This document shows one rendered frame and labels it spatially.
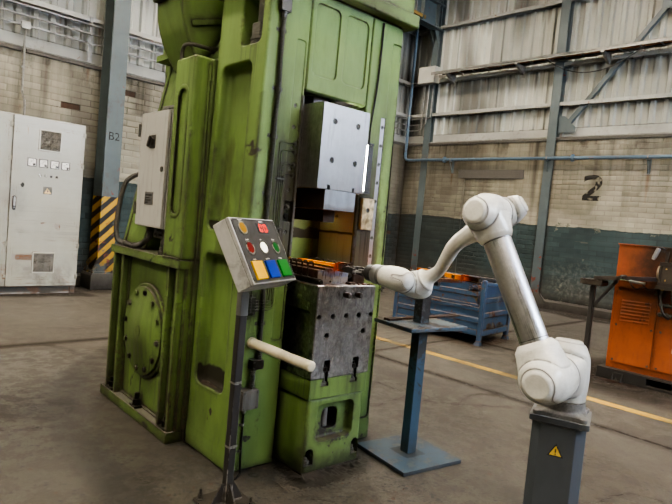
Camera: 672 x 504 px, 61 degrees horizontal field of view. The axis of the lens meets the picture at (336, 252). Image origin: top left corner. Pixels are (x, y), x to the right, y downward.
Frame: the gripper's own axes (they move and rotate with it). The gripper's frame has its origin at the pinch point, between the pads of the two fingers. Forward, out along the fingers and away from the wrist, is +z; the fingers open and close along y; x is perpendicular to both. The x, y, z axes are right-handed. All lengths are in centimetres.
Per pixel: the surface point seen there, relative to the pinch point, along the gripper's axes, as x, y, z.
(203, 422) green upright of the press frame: -85, -44, 43
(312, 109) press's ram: 73, -17, 15
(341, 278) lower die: -6.3, 3.3, 5.1
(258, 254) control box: 7, -60, -14
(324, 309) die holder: -19.9, -11.2, -1.2
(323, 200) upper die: 30.8, -12.4, 6.2
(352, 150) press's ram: 56, 3, 6
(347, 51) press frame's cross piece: 107, 7, 22
